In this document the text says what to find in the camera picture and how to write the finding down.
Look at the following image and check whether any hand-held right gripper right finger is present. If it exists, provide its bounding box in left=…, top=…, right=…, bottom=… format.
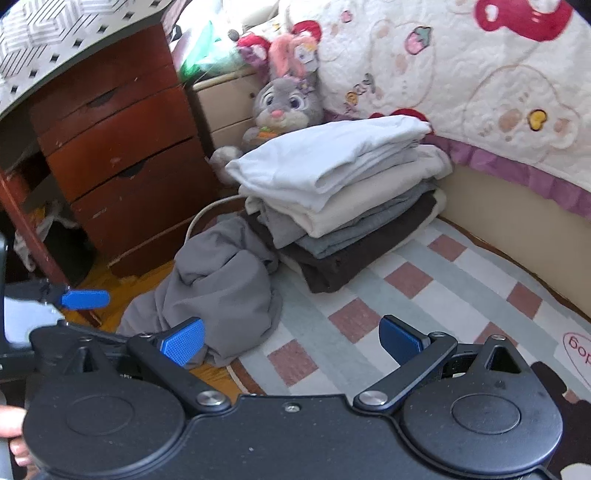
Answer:
left=353, top=315, right=532, bottom=411

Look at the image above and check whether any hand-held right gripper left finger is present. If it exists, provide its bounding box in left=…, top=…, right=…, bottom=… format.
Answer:
left=62, top=316, right=232, bottom=414

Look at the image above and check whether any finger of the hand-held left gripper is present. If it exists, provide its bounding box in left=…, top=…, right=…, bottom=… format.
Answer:
left=28, top=322, right=129, bottom=372
left=4, top=281, right=110, bottom=309

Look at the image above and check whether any grey knit garment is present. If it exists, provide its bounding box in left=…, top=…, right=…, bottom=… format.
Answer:
left=117, top=215, right=282, bottom=367

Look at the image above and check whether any stack of folded clothes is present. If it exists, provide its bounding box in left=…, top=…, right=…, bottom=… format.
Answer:
left=225, top=114, right=455, bottom=294

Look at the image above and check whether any person's left hand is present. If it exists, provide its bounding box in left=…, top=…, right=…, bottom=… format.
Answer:
left=0, top=405, right=32, bottom=468

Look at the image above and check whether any checkered floor mat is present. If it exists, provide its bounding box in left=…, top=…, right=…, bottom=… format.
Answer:
left=226, top=217, right=591, bottom=480

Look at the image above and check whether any white plastic bag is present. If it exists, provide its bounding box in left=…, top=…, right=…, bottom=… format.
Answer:
left=14, top=203, right=79, bottom=273

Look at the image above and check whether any red wooden desk leg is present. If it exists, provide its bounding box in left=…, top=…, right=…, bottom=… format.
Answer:
left=0, top=168, right=70, bottom=289

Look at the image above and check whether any red-brown wooden drawer cabinet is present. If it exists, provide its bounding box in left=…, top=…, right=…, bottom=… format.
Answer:
left=28, top=23, right=218, bottom=278

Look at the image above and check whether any beige bed base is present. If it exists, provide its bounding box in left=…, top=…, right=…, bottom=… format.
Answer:
left=436, top=161, right=591, bottom=319

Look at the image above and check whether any beige bedside cabinet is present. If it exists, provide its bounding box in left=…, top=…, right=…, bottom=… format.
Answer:
left=191, top=67, right=269, bottom=153

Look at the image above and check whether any grey rabbit plush toy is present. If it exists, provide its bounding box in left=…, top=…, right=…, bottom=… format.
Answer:
left=210, top=32, right=325, bottom=185

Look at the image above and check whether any white patterned tablecloth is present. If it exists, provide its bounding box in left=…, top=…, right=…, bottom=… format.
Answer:
left=0, top=0, right=174, bottom=121

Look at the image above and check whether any printed bear quilt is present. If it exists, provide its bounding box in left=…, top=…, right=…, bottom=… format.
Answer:
left=277, top=0, right=591, bottom=217

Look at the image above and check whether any red plush toy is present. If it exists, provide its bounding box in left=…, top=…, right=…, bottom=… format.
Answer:
left=235, top=19, right=324, bottom=77

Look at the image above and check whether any cream pillow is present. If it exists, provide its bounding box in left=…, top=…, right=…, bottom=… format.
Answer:
left=222, top=0, right=296, bottom=35

